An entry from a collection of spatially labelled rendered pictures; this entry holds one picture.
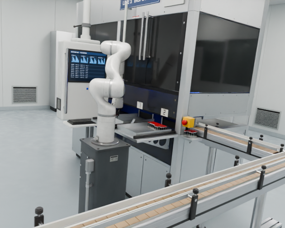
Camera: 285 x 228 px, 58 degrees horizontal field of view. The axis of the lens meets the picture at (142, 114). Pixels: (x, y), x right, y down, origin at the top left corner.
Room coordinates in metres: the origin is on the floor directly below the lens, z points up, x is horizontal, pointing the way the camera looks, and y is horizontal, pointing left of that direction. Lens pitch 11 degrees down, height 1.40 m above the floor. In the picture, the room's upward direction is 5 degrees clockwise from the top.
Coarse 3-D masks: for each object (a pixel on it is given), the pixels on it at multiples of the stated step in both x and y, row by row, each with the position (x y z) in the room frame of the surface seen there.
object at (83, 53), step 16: (64, 48) 2.42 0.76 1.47; (80, 48) 2.50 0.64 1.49; (96, 48) 2.60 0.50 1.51; (64, 64) 2.42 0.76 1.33; (80, 64) 2.50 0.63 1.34; (96, 64) 2.60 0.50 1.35; (64, 80) 2.42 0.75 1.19; (80, 80) 2.51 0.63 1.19; (64, 96) 2.42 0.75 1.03; (80, 96) 2.51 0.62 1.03; (80, 112) 2.52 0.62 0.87; (96, 112) 2.62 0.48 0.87
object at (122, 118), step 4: (120, 116) 2.39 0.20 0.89; (124, 116) 2.42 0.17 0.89; (128, 116) 2.45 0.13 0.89; (132, 116) 2.48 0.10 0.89; (136, 116) 2.51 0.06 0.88; (116, 120) 2.19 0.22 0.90; (120, 120) 2.14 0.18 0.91; (124, 120) 2.28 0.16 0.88; (128, 120) 2.30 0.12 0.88; (136, 120) 2.19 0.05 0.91; (140, 120) 2.22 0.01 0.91; (144, 120) 2.24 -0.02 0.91; (148, 120) 2.27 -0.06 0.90; (152, 120) 2.30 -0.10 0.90
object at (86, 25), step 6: (84, 0) 2.60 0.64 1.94; (90, 0) 2.62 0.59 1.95; (84, 6) 2.60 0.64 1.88; (84, 12) 2.60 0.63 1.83; (84, 18) 2.60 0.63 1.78; (84, 24) 2.59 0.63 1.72; (90, 24) 2.63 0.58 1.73; (84, 30) 2.59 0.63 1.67; (84, 36) 2.58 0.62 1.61; (90, 36) 2.63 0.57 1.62
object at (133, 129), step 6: (120, 126) 1.93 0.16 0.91; (126, 126) 2.02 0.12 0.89; (132, 126) 2.06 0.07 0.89; (138, 126) 2.10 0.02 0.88; (144, 126) 2.12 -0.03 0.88; (126, 132) 1.87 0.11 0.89; (132, 132) 1.81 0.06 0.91; (138, 132) 1.92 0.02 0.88; (144, 132) 1.81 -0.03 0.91; (150, 132) 1.85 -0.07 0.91; (156, 132) 1.88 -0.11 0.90
